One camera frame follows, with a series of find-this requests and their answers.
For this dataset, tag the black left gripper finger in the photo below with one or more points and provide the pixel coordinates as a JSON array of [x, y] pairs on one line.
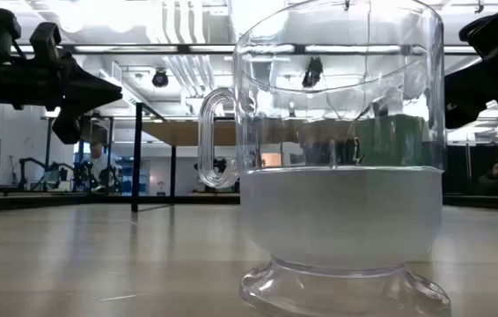
[[71, 127], [86, 92]]

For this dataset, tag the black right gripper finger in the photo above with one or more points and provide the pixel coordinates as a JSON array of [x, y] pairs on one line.
[[469, 86], [453, 115]]

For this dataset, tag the clear glass mug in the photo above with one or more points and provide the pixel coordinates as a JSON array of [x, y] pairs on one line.
[[341, 220]]

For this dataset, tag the black background robot arm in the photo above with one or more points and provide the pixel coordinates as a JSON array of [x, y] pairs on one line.
[[33, 165]]

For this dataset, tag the wooden shelf with black legs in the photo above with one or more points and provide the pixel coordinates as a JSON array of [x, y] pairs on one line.
[[178, 132]]

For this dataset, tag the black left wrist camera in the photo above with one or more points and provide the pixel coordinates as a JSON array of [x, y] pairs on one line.
[[46, 42]]

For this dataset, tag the black ceiling dome camera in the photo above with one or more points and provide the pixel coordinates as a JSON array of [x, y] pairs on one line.
[[160, 78]]

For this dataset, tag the black overhead frame bar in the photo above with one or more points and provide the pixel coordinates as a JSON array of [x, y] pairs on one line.
[[183, 48]]

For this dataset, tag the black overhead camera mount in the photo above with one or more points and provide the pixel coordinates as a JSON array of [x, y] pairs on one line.
[[312, 72]]

